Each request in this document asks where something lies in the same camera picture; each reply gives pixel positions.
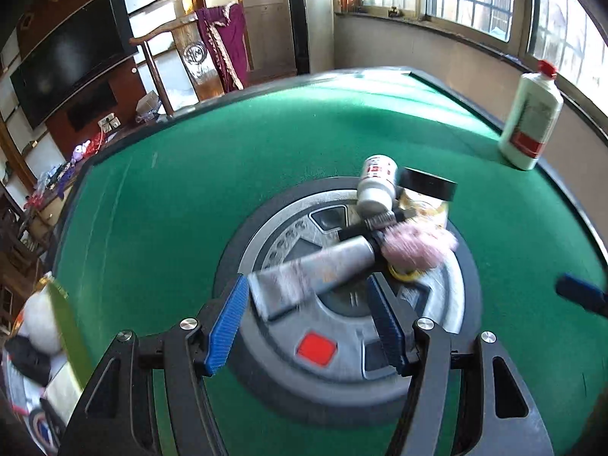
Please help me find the black television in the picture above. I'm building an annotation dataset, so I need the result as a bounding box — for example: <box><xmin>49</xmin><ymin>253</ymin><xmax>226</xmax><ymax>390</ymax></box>
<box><xmin>9</xmin><ymin>0</ymin><xmax>138</xmax><ymax>129</ymax></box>

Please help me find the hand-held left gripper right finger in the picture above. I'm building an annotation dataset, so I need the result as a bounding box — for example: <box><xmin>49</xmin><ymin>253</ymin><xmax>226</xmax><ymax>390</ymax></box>
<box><xmin>366</xmin><ymin>273</ymin><xmax>554</xmax><ymax>456</ymax></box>

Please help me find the small white red-label bottle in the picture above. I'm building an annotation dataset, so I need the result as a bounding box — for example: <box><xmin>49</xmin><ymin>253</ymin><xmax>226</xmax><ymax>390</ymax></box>
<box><xmin>356</xmin><ymin>154</ymin><xmax>398</xmax><ymax>213</ymax></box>

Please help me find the black lid glass jar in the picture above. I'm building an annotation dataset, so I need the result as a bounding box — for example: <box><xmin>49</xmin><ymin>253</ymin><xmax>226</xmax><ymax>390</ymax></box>
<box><xmin>394</xmin><ymin>167</ymin><xmax>458</xmax><ymax>229</ymax></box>

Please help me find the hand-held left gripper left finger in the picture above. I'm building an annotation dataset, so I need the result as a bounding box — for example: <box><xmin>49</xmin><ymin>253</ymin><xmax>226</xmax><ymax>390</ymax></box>
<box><xmin>57</xmin><ymin>273</ymin><xmax>251</xmax><ymax>456</ymax></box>

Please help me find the white ceramic bottle red label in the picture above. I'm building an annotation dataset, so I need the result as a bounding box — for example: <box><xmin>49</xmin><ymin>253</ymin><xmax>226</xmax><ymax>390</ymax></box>
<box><xmin>498</xmin><ymin>59</ymin><xmax>564</xmax><ymax>172</ymax></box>

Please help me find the silver hand cream tube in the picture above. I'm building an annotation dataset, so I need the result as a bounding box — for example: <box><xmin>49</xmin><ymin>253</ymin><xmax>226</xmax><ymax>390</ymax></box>
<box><xmin>247</xmin><ymin>233</ymin><xmax>388</xmax><ymax>321</ymax></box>

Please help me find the small cardboard box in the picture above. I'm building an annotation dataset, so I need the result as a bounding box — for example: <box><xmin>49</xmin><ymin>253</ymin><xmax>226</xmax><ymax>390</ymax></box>
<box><xmin>135</xmin><ymin>91</ymin><xmax>161</xmax><ymax>116</ymax></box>

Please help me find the tall black column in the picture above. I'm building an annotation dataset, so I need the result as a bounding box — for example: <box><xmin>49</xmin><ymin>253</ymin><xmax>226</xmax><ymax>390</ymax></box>
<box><xmin>285</xmin><ymin>0</ymin><xmax>310</xmax><ymax>76</ymax></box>

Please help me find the purple fringed cloth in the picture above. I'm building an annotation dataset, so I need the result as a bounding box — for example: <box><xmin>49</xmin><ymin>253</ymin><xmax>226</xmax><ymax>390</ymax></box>
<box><xmin>196</xmin><ymin>2</ymin><xmax>249</xmax><ymax>92</ymax></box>

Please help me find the pink fluffy puff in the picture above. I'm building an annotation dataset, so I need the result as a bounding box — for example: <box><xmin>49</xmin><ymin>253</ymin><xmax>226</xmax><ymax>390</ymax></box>
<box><xmin>382</xmin><ymin>223</ymin><xmax>459</xmax><ymax>269</ymax></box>

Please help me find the white fluffy ball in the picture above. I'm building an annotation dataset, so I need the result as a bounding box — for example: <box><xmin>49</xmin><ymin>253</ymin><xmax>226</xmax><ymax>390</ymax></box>
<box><xmin>21</xmin><ymin>290</ymin><xmax>65</xmax><ymax>355</ymax></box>

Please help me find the round table control panel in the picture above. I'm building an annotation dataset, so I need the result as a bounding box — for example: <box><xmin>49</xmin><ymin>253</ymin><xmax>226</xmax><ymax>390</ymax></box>
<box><xmin>211</xmin><ymin>176</ymin><xmax>483</xmax><ymax>431</ymax></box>

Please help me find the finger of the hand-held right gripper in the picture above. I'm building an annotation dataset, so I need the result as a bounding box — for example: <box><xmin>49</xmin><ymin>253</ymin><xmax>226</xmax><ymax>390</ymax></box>
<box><xmin>556</xmin><ymin>273</ymin><xmax>608</xmax><ymax>317</ymax></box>

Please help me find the yellow hair tie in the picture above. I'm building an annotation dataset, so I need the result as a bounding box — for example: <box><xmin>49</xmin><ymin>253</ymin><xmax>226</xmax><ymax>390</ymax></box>
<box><xmin>387</xmin><ymin>263</ymin><xmax>421</xmax><ymax>281</ymax></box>

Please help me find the carved back wooden chair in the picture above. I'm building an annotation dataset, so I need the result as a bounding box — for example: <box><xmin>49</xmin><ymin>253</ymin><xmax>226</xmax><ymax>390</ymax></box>
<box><xmin>129</xmin><ymin>2</ymin><xmax>248</xmax><ymax>117</ymax></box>

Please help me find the thin black tube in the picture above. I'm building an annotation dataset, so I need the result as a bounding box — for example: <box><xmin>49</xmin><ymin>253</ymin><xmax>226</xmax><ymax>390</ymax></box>
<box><xmin>338</xmin><ymin>209</ymin><xmax>409</xmax><ymax>243</ymax></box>

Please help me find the green gold cardboard storage box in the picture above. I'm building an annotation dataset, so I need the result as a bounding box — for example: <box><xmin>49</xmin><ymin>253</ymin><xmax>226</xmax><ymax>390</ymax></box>
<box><xmin>0</xmin><ymin>275</ymin><xmax>96</xmax><ymax>456</ymax></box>

